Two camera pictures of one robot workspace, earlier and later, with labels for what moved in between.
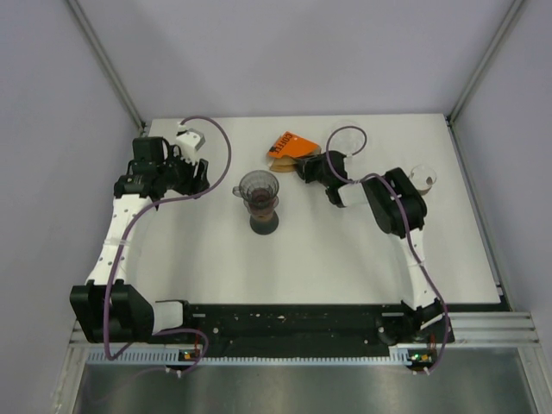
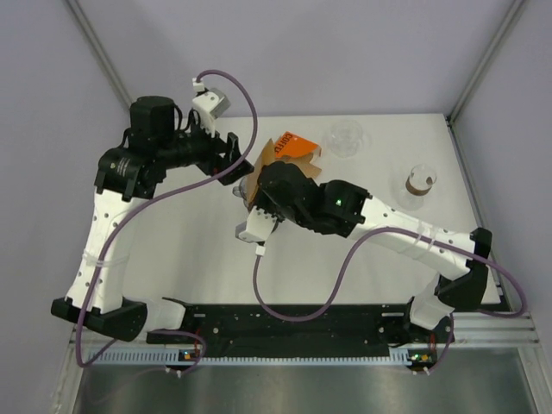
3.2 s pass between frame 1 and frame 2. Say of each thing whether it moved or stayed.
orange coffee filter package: stayed
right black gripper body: moved
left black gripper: moved
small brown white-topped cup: stayed
